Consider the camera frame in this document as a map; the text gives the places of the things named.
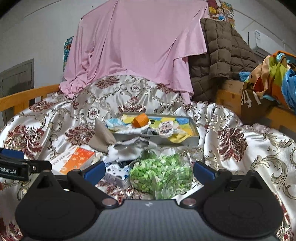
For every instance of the taupe cloth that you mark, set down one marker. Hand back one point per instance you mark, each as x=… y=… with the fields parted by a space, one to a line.
x=102 y=138

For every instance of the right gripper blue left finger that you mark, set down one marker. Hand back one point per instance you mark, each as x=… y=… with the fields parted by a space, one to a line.
x=95 y=172

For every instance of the orange wooden bed rail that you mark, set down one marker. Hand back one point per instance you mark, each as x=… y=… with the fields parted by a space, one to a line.
x=21 y=100

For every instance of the white air conditioner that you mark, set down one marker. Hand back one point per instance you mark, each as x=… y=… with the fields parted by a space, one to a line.
x=262 y=45

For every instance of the colourful cartoon blanket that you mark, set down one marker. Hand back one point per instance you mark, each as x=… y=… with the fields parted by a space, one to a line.
x=274 y=79

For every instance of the colourful wall poster top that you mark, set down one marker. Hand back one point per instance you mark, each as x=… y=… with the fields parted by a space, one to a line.
x=221 y=11

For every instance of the yellow cloth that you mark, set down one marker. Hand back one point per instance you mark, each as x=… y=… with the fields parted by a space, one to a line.
x=178 y=138

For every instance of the brown lettered bag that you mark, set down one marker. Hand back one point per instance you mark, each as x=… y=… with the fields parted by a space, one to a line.
x=253 y=107

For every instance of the colourful wall poster left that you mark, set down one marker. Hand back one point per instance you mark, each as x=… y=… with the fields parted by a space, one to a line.
x=67 y=46

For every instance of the pink hanging sheet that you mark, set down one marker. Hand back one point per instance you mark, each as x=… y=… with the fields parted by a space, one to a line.
x=149 y=39

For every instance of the brown quilted jacket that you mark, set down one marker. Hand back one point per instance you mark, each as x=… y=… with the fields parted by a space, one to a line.
x=227 y=55

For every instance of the grey tray with parrot picture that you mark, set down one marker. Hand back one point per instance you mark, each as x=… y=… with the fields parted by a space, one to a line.
x=149 y=131

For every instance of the bag of green paper stars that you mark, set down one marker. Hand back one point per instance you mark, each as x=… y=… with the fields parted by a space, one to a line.
x=162 y=176

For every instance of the light blue white cloth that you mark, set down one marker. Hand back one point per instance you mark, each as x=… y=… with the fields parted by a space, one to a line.
x=115 y=124

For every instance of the wooden bed frame right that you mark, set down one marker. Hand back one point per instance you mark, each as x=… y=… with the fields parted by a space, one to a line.
x=229 y=95

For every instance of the floral satin bedspread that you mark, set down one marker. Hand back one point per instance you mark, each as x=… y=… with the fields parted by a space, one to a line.
x=55 y=124

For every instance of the orange white medicine box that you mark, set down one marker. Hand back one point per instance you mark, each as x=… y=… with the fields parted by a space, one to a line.
x=74 y=158

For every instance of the colourful wall poster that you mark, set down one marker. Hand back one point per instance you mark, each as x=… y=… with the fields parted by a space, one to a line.
x=221 y=11
x=67 y=46

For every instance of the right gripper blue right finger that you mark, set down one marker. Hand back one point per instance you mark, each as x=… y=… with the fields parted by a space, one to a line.
x=204 y=173

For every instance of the orange soft cup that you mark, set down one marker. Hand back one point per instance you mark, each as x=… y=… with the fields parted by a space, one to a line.
x=140 y=121

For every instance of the grey white cloth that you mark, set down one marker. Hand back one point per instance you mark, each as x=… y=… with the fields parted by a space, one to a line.
x=129 y=150

